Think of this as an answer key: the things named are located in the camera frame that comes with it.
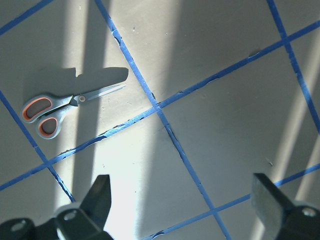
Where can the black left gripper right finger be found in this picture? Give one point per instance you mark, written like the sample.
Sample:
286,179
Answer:
271,206

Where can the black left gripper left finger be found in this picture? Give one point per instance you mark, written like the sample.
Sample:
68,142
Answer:
97,202

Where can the grey orange scissors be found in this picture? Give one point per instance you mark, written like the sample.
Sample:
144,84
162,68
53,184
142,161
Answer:
49,111

